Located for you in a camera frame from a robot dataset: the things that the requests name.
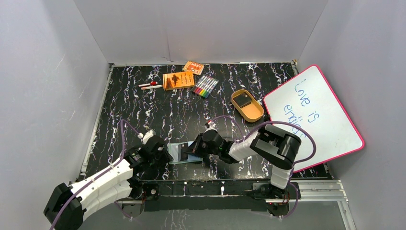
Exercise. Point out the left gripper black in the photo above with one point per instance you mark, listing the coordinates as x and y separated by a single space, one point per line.
163 154

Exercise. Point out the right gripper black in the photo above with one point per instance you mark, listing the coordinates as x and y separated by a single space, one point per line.
194 148

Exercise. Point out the black VIP credit card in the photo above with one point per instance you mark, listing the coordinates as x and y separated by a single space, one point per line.
175 151

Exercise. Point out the green card holder wallet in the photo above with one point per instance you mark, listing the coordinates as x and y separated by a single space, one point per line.
192 158

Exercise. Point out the black credit cards stack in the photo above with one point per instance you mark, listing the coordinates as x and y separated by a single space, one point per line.
243 100

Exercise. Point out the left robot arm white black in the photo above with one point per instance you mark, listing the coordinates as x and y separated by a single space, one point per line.
70 205

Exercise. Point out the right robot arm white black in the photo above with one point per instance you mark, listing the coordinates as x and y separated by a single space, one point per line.
279 147

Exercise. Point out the small orange card box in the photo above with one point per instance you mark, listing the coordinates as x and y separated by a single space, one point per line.
194 67

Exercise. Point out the coloured marker pen set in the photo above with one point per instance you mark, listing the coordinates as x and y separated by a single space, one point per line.
205 86

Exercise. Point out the tan oval tray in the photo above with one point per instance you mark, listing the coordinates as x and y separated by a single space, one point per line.
252 112

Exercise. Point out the orange book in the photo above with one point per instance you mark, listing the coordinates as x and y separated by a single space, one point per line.
178 80

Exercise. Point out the white marker pen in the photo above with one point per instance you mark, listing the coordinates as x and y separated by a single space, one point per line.
152 87

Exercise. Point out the red capped white marker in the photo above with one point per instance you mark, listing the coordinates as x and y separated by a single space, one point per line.
148 84

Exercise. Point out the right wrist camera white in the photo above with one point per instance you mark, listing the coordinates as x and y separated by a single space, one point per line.
210 125

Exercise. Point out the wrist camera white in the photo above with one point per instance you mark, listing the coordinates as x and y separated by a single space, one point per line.
210 125
145 137

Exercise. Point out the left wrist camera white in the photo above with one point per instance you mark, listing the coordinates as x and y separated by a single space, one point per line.
145 137

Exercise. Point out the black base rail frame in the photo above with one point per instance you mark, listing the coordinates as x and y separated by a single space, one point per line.
247 194

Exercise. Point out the white board pink frame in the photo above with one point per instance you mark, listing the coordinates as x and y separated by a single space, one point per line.
308 102

